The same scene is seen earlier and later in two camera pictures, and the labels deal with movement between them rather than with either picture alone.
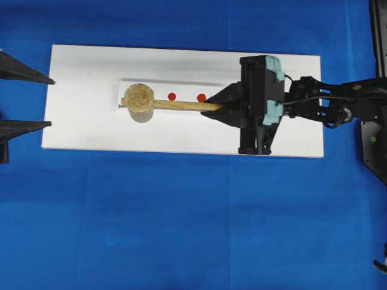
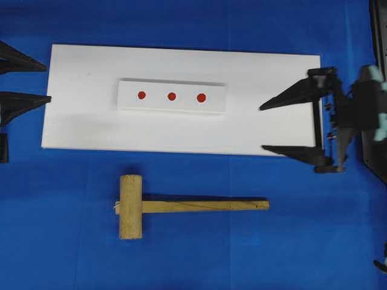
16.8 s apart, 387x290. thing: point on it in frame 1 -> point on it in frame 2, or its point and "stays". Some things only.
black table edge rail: (378, 15) stays
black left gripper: (12, 68) -> (13, 103)
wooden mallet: (140, 104) -> (130, 206)
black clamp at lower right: (383, 265) stays
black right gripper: (255, 138) -> (345, 115)
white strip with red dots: (175, 91) stays
